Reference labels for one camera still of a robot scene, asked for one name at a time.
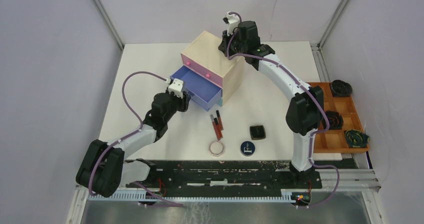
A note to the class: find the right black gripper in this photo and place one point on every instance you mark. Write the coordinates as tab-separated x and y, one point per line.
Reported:
224	48

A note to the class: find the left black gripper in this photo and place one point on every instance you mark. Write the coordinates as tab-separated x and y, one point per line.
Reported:
184	101

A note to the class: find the purple drawer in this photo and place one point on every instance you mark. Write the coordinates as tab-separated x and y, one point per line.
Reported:
202	92

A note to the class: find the pastel wooden drawer chest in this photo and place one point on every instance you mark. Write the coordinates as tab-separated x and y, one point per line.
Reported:
203	57

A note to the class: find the black square compact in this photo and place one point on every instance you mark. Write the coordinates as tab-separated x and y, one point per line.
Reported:
257	132

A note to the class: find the round dark blue jar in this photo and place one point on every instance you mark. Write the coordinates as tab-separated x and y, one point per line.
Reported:
247	148

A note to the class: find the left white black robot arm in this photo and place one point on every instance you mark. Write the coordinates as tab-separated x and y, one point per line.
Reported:
102	167

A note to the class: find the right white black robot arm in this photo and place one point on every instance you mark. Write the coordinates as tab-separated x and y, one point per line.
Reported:
306	104

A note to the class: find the silver red mascara tube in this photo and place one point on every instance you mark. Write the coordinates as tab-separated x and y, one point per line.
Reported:
212	123

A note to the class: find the dark red lip gloss tube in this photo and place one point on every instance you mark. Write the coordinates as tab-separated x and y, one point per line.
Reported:
219	119

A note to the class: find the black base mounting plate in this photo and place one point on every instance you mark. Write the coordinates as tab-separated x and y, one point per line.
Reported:
255	178

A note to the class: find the black coiled band top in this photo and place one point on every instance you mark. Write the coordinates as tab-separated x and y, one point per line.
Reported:
340	88

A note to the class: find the black coiled band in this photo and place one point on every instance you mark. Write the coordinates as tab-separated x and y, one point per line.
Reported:
340	88
335	120

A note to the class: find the black coiled band middle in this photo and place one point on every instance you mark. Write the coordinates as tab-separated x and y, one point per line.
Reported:
335	120

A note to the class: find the orange wooden compartment tray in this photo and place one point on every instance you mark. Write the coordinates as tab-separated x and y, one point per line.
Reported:
333	141

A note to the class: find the green yellow coiled band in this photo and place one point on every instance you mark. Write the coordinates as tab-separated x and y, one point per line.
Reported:
356	138

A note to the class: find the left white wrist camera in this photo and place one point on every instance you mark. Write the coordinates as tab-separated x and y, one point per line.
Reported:
175	87

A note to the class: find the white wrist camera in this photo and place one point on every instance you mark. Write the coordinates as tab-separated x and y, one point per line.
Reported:
175	87
232	19

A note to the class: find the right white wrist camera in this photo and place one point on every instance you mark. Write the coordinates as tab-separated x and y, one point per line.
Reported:
232	19

